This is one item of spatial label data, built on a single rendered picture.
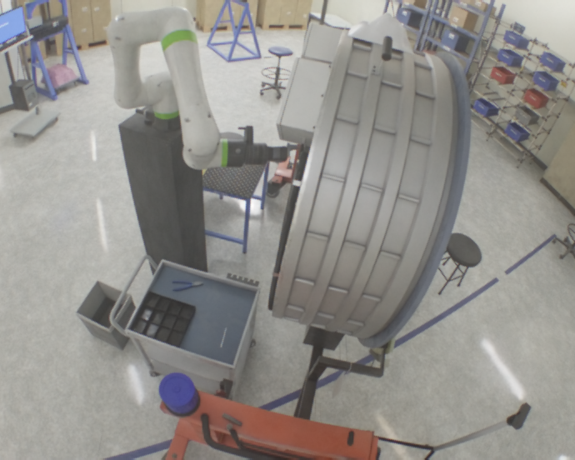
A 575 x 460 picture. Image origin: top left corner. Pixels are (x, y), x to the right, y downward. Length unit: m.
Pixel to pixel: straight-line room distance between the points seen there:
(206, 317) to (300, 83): 1.15
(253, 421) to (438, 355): 1.82
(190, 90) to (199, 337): 1.11
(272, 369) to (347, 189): 1.56
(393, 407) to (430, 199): 1.69
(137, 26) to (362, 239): 0.95
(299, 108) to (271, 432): 1.05
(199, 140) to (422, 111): 0.68
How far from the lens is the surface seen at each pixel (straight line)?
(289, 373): 2.32
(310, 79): 1.10
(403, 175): 1.04
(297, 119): 1.05
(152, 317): 1.74
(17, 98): 4.85
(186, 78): 1.04
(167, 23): 1.16
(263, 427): 1.23
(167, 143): 1.52
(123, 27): 1.15
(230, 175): 2.50
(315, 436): 1.25
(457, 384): 2.75
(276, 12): 8.51
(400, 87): 1.16
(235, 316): 1.71
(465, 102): 1.18
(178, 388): 1.12
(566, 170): 5.75
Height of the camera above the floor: 2.17
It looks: 47 degrees down
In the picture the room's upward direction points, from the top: 12 degrees clockwise
